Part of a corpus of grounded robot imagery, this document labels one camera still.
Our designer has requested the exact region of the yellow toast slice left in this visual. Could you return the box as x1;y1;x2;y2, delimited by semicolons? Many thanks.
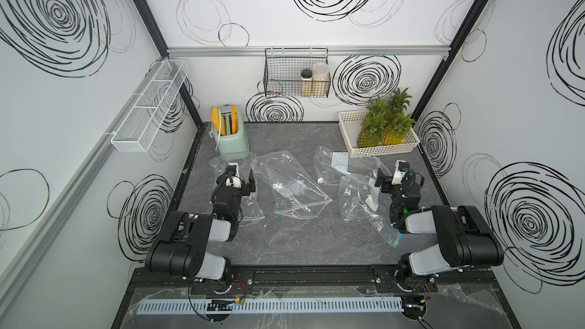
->
210;107;227;136

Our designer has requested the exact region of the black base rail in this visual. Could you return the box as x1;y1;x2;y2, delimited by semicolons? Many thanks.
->
128;264;495;295

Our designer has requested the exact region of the black wire basket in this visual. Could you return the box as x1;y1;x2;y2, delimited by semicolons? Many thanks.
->
263;47;331;97

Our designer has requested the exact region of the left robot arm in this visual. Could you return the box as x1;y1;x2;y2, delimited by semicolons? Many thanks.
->
144;163;256;286

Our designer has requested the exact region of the grey cable duct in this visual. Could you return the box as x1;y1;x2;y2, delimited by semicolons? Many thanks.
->
136;297;404;315

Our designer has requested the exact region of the white plastic basket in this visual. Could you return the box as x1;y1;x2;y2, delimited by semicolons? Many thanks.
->
338;109;420;157

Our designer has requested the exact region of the white wire shelf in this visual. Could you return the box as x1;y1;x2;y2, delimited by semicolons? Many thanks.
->
111;59;189;152

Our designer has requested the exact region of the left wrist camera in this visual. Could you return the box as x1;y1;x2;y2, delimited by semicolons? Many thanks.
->
225;163;242;189

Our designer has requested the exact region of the zip-top bag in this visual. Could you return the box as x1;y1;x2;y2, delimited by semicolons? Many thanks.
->
253;150;332;219
209;152;265;226
338;174;402;248
313;146;382;186

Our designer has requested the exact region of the mint green toaster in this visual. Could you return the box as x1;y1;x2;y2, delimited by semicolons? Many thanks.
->
211;105;250;161

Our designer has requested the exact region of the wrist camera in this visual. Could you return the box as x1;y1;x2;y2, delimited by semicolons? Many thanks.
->
225;163;242;189
392;160;410;185

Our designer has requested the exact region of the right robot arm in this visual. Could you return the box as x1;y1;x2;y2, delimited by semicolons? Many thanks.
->
374;162;504;285

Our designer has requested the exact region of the orange toast slice right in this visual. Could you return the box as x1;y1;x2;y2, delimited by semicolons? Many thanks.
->
230;105;238;135

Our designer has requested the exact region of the pineapple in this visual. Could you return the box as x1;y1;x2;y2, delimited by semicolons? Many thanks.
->
388;88;412;115
366;97;388;119
381;113;414;146
356;112;386;148

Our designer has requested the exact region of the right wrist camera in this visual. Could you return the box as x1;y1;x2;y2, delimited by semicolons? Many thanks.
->
392;160;410;185

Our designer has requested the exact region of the black lid spice jar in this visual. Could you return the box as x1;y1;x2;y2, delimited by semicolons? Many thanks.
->
301;69;312;97

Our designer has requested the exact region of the white lid jar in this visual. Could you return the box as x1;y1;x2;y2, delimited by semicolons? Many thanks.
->
312;62;330;97

